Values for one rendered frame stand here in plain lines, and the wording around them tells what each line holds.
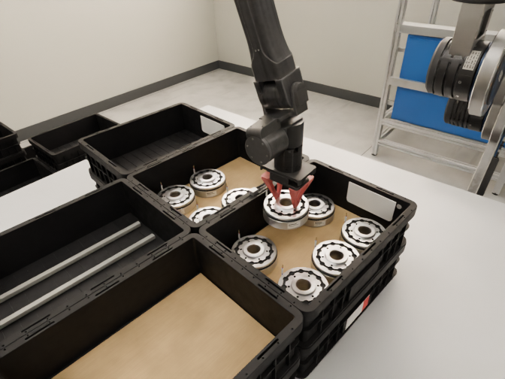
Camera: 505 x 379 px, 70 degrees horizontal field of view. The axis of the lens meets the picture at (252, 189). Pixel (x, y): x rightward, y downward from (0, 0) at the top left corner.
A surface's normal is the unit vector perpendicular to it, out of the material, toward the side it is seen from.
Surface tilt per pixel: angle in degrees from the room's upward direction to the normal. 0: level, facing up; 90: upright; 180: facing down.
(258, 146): 91
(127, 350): 0
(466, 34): 90
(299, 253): 0
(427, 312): 0
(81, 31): 90
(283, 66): 76
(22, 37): 90
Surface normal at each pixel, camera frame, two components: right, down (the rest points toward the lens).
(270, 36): 0.68, 0.13
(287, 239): -0.04, -0.81
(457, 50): -0.65, 0.46
